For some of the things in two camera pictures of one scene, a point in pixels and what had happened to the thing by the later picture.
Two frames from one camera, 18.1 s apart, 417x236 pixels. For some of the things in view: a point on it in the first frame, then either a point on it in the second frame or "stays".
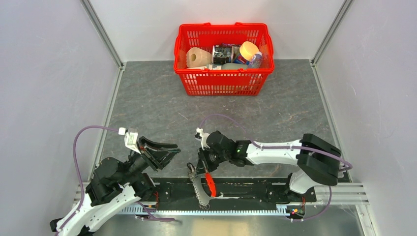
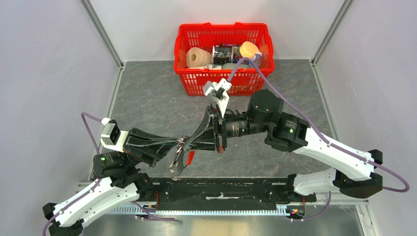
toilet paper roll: [196, 57] stays
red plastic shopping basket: [207, 82] stays
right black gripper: [203, 165] -> [212, 121]
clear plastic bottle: [256, 60] stays
